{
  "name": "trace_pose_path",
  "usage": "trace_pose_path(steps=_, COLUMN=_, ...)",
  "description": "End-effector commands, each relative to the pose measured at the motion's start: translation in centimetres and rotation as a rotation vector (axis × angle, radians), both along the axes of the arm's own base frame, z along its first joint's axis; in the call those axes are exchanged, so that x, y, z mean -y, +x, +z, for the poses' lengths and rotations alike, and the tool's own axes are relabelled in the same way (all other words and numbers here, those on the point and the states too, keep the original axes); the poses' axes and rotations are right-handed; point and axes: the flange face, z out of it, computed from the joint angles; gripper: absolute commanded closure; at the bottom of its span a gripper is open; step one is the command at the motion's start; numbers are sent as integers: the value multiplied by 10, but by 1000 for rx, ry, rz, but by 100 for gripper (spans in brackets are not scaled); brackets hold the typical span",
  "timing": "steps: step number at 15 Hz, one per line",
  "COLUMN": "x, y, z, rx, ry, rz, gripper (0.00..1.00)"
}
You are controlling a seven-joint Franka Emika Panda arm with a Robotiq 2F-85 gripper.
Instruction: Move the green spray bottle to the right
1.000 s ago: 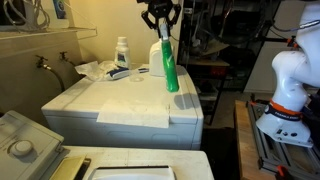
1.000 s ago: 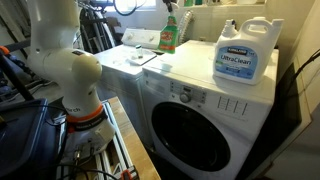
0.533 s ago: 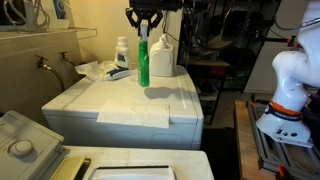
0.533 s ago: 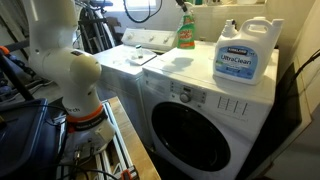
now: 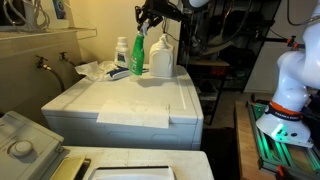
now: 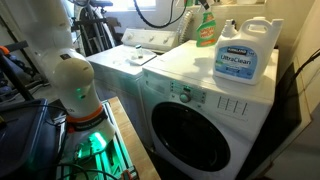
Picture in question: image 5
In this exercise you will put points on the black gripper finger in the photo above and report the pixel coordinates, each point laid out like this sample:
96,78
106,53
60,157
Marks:
153,21
140,16

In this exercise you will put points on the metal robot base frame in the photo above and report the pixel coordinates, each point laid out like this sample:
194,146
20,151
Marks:
302,163

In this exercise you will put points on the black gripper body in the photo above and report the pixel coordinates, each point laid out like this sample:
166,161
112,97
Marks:
162,8

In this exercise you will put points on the wooden table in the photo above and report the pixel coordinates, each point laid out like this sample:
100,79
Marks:
247,150

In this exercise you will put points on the left wall faucet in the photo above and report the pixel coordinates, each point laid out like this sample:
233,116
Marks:
41,63

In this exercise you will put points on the white bottle blue label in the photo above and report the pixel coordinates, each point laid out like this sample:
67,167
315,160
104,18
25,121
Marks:
122,53

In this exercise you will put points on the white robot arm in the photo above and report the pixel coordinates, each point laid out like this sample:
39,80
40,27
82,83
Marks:
282,118

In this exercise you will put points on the green spray bottle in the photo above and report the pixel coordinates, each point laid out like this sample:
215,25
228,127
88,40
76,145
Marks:
137,57

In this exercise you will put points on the large white detergent jug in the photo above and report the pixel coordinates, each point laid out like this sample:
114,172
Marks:
161,58

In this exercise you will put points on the wall faucet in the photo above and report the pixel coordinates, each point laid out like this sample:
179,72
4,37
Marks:
41,63
63,56

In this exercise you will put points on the right wall faucet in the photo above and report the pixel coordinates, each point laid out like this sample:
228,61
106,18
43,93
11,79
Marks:
63,56

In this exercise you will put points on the white paper sheet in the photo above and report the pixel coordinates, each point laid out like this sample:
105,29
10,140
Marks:
134,113

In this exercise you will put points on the blue white packet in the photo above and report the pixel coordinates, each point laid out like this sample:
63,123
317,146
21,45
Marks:
117,74

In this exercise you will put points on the crumpled white cloth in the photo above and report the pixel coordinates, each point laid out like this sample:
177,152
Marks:
92,71

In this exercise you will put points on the white dryer machine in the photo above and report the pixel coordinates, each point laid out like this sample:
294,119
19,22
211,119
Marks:
73,114

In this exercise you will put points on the wall shelf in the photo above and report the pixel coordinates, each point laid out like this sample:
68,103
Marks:
82,33

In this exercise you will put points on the white washing machine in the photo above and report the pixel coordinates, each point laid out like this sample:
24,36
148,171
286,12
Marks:
29,151

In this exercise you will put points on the dark storage shelf rack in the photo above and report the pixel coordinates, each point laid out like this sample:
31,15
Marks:
220,43

